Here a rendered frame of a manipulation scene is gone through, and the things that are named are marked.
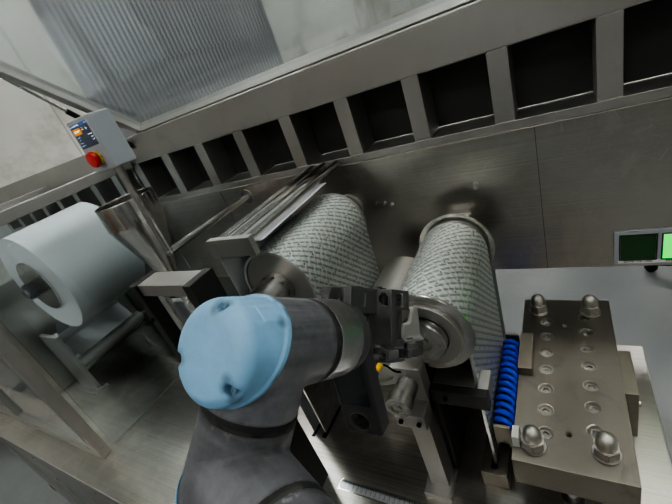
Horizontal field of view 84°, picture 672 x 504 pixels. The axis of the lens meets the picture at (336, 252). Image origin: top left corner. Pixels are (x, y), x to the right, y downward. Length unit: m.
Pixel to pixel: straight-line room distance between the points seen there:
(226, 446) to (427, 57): 0.67
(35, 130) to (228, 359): 4.14
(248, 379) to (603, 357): 0.72
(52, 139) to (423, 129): 3.86
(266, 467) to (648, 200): 0.73
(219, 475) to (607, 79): 0.73
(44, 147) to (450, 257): 4.00
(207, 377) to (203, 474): 0.07
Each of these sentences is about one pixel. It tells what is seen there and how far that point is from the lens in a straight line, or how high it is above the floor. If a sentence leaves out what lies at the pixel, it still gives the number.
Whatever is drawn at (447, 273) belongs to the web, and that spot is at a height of 1.31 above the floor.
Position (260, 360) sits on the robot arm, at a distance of 0.25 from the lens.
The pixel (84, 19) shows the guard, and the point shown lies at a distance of 0.94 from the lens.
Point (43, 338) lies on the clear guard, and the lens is 1.25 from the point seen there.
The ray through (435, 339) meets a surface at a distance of 0.57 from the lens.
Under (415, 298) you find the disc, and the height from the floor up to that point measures 1.32.
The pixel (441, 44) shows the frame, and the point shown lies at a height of 1.61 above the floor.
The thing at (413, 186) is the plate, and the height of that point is 1.36.
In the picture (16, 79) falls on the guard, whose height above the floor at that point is 1.85.
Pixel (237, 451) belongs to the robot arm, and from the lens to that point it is 0.30.
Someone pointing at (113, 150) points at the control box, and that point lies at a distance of 0.83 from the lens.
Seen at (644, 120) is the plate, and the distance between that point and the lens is 0.78.
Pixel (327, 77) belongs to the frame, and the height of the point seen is 1.62.
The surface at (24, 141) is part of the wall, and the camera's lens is 4.31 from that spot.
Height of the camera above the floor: 1.64
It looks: 25 degrees down
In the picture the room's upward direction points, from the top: 21 degrees counter-clockwise
